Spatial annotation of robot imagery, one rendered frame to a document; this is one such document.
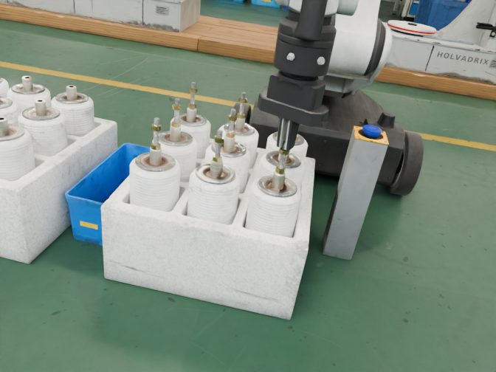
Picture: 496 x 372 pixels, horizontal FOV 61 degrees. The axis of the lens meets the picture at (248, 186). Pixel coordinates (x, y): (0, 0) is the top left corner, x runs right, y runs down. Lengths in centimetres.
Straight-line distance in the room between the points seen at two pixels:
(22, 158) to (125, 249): 27
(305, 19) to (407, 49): 225
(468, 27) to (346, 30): 202
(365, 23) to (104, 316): 88
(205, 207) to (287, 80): 28
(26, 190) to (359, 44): 81
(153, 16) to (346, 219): 219
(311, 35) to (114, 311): 60
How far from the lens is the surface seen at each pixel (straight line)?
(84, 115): 111
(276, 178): 77
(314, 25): 63
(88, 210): 98
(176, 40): 283
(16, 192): 90
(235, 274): 83
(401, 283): 107
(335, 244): 105
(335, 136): 128
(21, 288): 95
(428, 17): 526
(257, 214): 78
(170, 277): 87
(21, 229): 95
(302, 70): 67
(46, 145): 103
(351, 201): 98
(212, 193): 77
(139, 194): 82
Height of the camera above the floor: 64
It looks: 30 degrees down
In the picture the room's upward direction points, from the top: 9 degrees clockwise
